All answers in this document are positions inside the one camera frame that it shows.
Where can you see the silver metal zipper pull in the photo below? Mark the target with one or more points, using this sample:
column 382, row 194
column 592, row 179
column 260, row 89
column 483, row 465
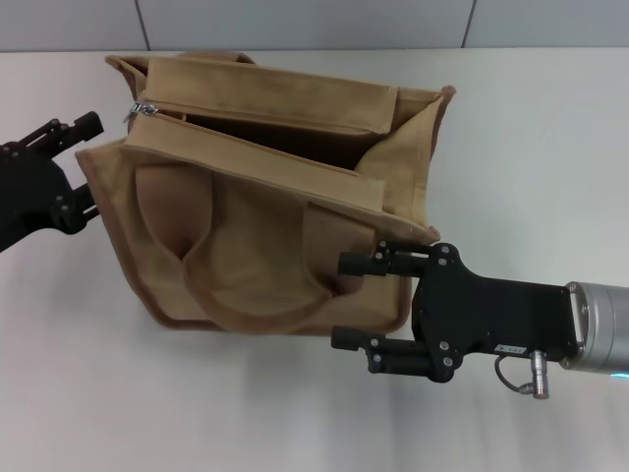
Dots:
column 142, row 109

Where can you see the khaki canvas food bag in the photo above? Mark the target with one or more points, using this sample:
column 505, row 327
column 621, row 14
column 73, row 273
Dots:
column 255, row 236

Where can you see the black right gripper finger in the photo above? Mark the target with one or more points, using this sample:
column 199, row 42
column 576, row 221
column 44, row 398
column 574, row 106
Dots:
column 373, row 264
column 388, row 354

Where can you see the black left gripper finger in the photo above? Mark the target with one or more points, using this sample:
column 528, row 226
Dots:
column 76, row 209
column 74, row 129

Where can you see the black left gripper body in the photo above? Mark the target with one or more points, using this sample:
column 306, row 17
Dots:
column 24, row 196

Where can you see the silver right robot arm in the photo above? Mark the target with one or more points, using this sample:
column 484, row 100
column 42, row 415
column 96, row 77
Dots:
column 602, row 324

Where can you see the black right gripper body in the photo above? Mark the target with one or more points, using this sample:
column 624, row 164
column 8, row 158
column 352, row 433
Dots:
column 491, row 314

